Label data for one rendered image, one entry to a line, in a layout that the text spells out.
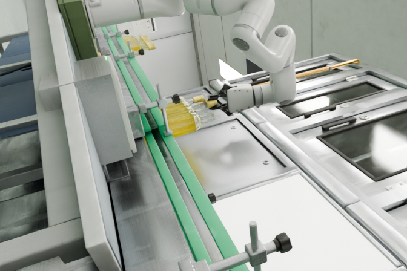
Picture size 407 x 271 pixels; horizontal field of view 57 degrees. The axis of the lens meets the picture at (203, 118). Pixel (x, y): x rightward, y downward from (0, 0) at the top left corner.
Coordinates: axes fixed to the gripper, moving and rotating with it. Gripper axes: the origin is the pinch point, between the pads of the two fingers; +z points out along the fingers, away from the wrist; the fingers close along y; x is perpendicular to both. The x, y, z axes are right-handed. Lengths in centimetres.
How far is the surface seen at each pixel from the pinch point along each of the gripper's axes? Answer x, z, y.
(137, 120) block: 31.0, 23.8, 12.3
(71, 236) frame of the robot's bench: 82, 29, 17
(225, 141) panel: 9.1, -2.3, -12.6
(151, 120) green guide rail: 20.3, 21.4, 6.1
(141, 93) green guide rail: 13.7, 23.8, 13.4
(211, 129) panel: -1.5, 2.4, -12.8
